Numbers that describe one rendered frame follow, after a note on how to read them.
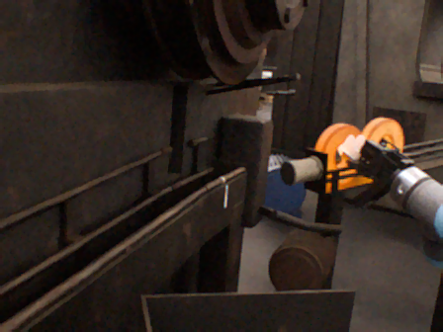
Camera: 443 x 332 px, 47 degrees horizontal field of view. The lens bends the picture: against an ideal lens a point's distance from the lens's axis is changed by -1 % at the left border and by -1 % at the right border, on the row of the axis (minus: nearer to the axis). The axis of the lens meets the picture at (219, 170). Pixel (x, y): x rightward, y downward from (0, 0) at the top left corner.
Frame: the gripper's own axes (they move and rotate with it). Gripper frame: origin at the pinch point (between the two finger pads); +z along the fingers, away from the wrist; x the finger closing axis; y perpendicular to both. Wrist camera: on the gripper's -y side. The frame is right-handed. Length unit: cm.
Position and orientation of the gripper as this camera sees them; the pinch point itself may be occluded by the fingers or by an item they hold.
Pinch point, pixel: (340, 147)
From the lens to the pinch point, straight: 134.7
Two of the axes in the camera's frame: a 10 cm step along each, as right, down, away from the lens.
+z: -5.0, -5.2, 6.9
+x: -8.3, 0.5, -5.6
